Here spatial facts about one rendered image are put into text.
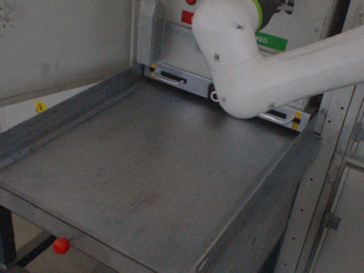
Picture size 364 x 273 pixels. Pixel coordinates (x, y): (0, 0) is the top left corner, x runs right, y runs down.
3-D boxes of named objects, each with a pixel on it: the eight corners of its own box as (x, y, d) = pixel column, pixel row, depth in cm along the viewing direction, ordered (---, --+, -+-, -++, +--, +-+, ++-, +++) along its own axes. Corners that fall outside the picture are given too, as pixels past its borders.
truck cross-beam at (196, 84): (305, 134, 130) (310, 115, 127) (143, 75, 151) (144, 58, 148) (310, 126, 134) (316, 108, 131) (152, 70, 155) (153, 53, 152)
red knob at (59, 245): (63, 259, 92) (62, 247, 91) (50, 252, 94) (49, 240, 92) (78, 245, 96) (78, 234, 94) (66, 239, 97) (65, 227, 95)
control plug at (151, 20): (149, 67, 136) (153, 6, 126) (135, 62, 138) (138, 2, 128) (164, 59, 142) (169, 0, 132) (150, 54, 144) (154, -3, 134)
